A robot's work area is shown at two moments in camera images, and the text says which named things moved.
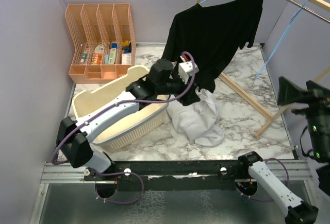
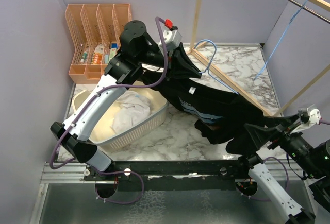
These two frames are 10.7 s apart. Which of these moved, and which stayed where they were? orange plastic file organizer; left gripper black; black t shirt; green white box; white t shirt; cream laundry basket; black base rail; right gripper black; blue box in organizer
Moved: left gripper black; white t shirt; right gripper black; black t shirt
Stayed: blue box in organizer; orange plastic file organizer; cream laundry basket; green white box; black base rail
